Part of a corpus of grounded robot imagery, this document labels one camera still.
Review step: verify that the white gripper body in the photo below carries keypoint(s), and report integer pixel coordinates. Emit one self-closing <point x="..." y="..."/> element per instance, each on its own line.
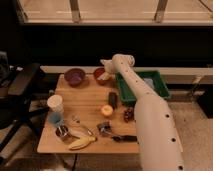
<point x="108" y="65"/>

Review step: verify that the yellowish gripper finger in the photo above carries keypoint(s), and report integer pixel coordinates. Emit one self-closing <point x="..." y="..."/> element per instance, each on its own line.
<point x="104" y="77"/>

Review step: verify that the white towel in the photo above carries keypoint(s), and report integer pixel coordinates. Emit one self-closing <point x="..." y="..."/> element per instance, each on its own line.
<point x="102" y="77"/>

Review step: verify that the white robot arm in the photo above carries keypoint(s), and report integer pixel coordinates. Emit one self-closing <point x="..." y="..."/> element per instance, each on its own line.
<point x="158" y="140"/>

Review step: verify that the white plastic cup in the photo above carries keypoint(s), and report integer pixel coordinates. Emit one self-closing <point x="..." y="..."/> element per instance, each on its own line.
<point x="55" y="103"/>

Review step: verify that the blue plastic cup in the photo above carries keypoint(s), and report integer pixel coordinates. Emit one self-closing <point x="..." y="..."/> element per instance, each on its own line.
<point x="55" y="118"/>

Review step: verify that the metal measuring cup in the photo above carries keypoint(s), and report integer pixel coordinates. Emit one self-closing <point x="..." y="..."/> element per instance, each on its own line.
<point x="62" y="132"/>

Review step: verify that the red bowl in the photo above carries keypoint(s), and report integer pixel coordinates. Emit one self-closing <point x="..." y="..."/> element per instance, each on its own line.
<point x="101" y="76"/>

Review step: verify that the purple bowl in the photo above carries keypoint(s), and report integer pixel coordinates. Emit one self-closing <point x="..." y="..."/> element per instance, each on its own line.
<point x="74" y="76"/>

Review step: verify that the bunch of dark grapes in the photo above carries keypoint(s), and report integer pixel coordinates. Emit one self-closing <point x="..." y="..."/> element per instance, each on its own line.
<point x="128" y="114"/>

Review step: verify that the green plastic tray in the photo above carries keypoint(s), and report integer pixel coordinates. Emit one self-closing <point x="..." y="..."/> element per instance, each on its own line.
<point x="152" y="78"/>

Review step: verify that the wooden table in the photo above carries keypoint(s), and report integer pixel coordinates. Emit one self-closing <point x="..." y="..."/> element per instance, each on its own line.
<point x="85" y="102"/>

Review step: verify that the silver fork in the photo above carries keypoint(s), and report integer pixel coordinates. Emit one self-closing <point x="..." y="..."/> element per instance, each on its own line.
<point x="76" y="119"/>

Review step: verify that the yellow banana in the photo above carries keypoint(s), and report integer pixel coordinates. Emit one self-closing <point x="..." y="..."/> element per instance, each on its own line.
<point x="82" y="140"/>

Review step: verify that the black office chair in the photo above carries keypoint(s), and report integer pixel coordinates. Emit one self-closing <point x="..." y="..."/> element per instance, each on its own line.
<point x="16" y="96"/>

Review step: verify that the black-handled kitchen tool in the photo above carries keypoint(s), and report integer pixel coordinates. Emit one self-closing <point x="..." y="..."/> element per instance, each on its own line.
<point x="105" y="129"/>

